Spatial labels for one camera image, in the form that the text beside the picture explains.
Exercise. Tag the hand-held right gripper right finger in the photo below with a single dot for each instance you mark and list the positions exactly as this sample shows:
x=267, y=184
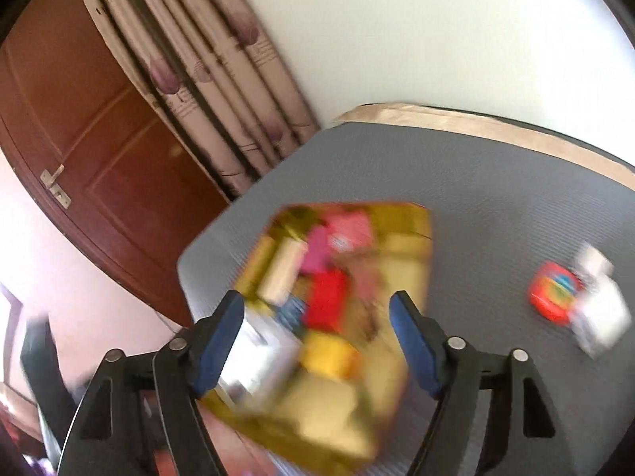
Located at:
x=414, y=344

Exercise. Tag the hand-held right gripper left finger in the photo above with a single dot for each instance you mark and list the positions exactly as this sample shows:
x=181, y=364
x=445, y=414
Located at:
x=218, y=344

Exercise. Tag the clear plastic box white label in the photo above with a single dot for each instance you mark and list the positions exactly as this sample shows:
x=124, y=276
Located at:
x=263, y=357

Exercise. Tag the clear plastic box red contents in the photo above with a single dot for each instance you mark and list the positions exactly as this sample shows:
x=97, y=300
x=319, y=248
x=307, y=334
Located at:
x=368, y=280

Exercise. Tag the red tin box gold inside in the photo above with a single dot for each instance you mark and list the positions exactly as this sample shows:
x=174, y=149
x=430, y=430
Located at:
x=397, y=258

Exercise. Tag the red and yellow striped block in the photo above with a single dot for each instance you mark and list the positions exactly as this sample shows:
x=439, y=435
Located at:
x=325, y=307

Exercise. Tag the shiny gold rectangular box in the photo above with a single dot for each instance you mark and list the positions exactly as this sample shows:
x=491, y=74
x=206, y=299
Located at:
x=283, y=270

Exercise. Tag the red carton box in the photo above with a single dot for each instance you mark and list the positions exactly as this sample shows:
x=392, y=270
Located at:
x=348, y=230

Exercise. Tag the round red tape measure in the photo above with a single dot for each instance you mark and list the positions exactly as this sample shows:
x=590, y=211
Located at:
x=553, y=292

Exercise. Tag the white charger cube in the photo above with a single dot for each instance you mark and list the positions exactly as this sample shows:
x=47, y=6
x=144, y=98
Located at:
x=603, y=317

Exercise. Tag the small white striped box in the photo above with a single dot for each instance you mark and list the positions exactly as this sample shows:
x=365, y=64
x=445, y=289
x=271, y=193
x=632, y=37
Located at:
x=591, y=260

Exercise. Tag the brown wooden door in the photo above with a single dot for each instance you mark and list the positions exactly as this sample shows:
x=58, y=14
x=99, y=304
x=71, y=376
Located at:
x=89, y=124

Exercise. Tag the beige patterned curtain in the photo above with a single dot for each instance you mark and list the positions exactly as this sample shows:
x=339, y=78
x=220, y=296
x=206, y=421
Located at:
x=198, y=59

